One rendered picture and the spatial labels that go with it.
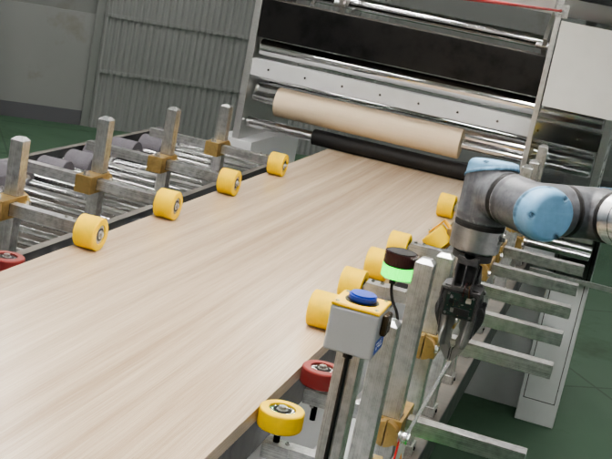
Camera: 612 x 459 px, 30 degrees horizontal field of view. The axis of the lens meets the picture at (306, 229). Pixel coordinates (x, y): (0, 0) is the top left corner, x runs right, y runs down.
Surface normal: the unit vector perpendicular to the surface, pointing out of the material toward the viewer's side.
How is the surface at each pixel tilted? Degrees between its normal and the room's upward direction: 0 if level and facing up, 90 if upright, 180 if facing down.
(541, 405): 90
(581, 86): 90
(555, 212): 90
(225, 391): 0
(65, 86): 90
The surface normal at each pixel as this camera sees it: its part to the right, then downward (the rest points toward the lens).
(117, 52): 0.31, 0.28
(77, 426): 0.18, -0.96
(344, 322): -0.30, 0.17
